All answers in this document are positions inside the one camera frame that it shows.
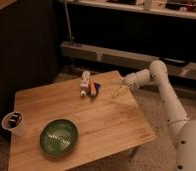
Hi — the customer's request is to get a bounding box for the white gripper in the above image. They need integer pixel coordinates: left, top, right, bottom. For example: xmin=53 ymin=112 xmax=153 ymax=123
xmin=111 ymin=73 xmax=139 ymax=98

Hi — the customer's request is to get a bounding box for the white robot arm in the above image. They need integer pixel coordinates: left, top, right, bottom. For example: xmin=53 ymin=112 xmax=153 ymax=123
xmin=112 ymin=60 xmax=196 ymax=171

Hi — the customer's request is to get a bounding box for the green ceramic bowl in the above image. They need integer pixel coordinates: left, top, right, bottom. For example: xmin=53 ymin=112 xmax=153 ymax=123
xmin=39 ymin=119 xmax=78 ymax=157

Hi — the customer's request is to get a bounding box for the dark blue small object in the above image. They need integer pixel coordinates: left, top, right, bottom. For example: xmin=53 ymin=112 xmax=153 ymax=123
xmin=90 ymin=82 xmax=101 ymax=98

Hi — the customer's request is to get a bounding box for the white tube bottle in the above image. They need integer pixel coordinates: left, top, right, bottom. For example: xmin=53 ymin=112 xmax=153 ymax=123
xmin=80 ymin=71 xmax=91 ymax=97

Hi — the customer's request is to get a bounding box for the wooden folding table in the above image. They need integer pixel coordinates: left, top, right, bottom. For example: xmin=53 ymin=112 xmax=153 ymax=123
xmin=9 ymin=71 xmax=156 ymax=171

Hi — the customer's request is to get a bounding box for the long grey case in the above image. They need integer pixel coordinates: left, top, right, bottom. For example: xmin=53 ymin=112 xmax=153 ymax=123
xmin=60 ymin=41 xmax=196 ymax=80

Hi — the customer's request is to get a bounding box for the metal pole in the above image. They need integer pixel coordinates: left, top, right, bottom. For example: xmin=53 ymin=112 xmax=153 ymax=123
xmin=64 ymin=0 xmax=74 ymax=44

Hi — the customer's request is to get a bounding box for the dark item in cup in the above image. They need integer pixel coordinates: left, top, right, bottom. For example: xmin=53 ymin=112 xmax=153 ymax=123
xmin=9 ymin=113 xmax=22 ymax=128

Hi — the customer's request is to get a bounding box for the black case handle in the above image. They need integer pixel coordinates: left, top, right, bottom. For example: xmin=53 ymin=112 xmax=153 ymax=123
xmin=159 ymin=57 xmax=189 ymax=67

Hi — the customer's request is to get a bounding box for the cluttered wall shelf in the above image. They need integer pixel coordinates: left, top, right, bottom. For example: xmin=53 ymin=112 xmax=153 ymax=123
xmin=59 ymin=0 xmax=196 ymax=21

